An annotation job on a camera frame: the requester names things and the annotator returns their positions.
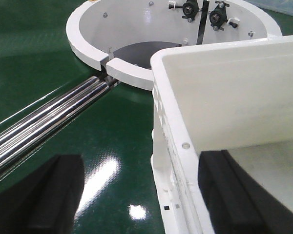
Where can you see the white plastic Totelife tote box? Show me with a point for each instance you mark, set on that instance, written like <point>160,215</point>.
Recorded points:
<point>235,96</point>

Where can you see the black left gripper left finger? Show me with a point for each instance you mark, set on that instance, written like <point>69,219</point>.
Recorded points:
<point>45,201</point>

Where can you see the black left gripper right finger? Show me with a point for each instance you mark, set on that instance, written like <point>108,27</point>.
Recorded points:
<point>236,203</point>

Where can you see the black bearing mount right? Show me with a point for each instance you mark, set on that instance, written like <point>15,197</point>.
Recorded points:
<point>218,16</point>

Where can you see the black bearing mount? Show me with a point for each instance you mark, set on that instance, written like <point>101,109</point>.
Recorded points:
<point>190,9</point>
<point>218,16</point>

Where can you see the chrome roller rods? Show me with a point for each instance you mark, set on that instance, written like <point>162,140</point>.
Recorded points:
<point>38,125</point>

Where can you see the black bearing mount left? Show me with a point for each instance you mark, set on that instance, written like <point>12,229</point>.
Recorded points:
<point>190,9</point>

